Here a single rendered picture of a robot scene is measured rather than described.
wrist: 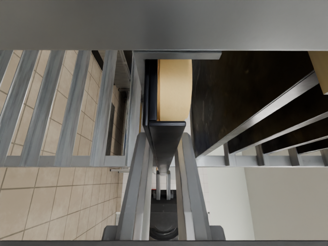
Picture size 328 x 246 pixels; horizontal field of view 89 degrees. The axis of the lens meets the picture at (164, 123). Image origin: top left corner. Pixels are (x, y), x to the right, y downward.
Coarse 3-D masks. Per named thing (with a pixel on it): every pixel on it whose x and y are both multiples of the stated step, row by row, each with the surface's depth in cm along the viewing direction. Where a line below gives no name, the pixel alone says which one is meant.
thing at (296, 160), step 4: (292, 148) 45; (288, 152) 47; (292, 152) 45; (296, 152) 44; (292, 156) 45; (296, 156) 44; (300, 156) 46; (292, 160) 45; (296, 160) 44; (300, 160) 46; (292, 164) 45; (296, 164) 44; (300, 164) 43
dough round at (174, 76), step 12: (168, 60) 9; (180, 60) 9; (168, 72) 9; (180, 72) 9; (168, 84) 9; (180, 84) 9; (168, 96) 9; (180, 96) 9; (168, 108) 10; (180, 108) 10; (168, 120) 11; (180, 120) 11
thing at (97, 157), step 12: (108, 60) 57; (108, 72) 55; (108, 84) 54; (108, 96) 52; (108, 108) 51; (96, 120) 47; (108, 120) 49; (96, 132) 47; (96, 144) 47; (96, 156) 46
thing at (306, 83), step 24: (192, 72) 47; (216, 72) 26; (240, 72) 18; (264, 72) 14; (288, 72) 11; (312, 72) 9; (192, 96) 47; (216, 96) 26; (240, 96) 18; (264, 96) 14; (288, 96) 12; (216, 120) 26; (240, 120) 18; (216, 144) 27
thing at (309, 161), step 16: (16, 160) 46; (48, 160) 46; (80, 160) 46; (112, 160) 46; (208, 160) 46; (224, 160) 46; (240, 160) 46; (256, 160) 46; (272, 160) 46; (288, 160) 46; (304, 160) 46; (320, 160) 46
